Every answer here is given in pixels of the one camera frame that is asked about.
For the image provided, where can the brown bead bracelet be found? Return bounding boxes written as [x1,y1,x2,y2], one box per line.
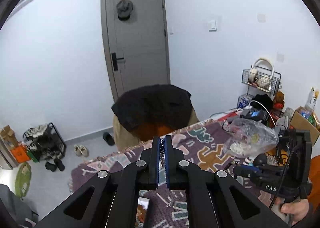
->
[136,204,147,223]

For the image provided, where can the black wire basket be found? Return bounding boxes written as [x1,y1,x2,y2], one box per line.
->
[242,69,281,96]

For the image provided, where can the black slipper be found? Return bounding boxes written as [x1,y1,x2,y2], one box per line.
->
[103,132,115,146]

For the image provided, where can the grey cap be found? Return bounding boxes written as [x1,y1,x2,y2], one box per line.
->
[116,0,133,21]

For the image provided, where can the black cloth bundle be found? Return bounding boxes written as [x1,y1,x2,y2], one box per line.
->
[252,94,274,111]

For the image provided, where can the black jacket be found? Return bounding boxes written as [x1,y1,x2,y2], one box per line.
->
[111,84,192,132]

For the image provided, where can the person's right hand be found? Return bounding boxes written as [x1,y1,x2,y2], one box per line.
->
[280,199,310,226]

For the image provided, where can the pair of white shoes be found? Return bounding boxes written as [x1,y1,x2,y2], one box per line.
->
[74,144,89,157]

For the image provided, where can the orange box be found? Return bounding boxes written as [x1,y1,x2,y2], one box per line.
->
[10,144,30,163]

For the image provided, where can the green floor mat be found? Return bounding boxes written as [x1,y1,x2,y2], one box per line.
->
[14,162,32,197]

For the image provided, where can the grey room door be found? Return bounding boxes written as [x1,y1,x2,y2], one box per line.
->
[101,0,171,102]

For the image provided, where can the small wire basket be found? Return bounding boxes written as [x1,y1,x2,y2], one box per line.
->
[237,94,255,110]

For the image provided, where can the brown plush toy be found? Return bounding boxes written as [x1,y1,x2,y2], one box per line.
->
[272,91,285,109]

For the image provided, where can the black door lock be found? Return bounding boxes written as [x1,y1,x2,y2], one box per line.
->
[111,53,125,71]

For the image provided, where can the printed blanket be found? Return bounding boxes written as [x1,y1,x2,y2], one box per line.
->
[69,118,283,228]

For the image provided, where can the large cardboard box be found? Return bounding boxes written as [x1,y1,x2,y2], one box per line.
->
[290,107,320,138]

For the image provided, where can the clear plastic bag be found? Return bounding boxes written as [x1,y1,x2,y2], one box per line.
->
[222,118,279,157]

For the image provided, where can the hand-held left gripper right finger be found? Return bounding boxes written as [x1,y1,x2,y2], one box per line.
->
[165,135,288,228]

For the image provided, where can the black shoe rack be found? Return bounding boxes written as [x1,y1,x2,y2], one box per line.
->
[23,122,67,162]

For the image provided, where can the dark beaded necklace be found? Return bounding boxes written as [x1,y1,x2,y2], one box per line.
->
[159,137,166,168]

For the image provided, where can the tan chair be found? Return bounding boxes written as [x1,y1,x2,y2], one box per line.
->
[112,108,200,151]

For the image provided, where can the pair of black shoes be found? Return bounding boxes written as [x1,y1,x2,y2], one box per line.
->
[45,159,65,172]

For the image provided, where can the open cardboard box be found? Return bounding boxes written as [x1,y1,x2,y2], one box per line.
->
[0,125,19,148]

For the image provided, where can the white cable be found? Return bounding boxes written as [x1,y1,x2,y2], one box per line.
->
[250,100,277,127]

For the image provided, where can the white headphones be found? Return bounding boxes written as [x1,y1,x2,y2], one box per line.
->
[251,58,274,86]

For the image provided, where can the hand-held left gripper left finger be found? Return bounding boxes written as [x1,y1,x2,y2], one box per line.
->
[37,135,160,228]

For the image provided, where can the black-haired toy figure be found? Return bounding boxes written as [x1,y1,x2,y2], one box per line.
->
[246,153,268,168]

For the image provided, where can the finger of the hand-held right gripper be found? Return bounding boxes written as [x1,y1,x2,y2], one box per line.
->
[234,163,262,178]

